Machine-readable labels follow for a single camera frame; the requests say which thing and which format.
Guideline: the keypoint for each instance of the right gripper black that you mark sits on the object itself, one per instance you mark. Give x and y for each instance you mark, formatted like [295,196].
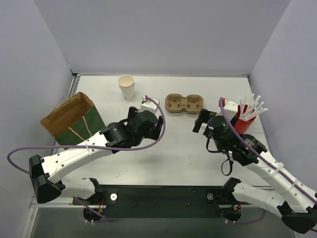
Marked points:
[201,119]

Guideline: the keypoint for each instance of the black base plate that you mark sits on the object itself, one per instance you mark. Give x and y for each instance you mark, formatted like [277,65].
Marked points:
[128,201]

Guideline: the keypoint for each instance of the brown green paper bag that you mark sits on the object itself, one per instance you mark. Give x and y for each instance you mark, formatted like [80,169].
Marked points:
[74,121]

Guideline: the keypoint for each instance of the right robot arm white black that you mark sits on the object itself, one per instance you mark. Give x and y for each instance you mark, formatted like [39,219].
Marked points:
[289,199]

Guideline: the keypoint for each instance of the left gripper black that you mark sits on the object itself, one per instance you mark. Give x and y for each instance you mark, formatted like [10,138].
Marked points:
[158,123]

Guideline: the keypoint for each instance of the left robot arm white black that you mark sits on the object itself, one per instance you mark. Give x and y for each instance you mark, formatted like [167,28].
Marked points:
[50,175]

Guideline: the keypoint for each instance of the white wrapped straws bundle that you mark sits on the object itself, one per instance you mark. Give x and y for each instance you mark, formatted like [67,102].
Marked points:
[250,109]

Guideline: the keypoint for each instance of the brown pulp cup carrier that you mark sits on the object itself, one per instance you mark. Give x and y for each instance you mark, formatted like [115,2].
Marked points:
[176,103]

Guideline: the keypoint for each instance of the red straw holder cup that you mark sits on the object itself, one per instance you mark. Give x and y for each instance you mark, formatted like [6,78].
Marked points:
[241,126]

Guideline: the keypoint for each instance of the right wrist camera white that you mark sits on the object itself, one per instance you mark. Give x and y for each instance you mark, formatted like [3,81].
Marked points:
[230,107]

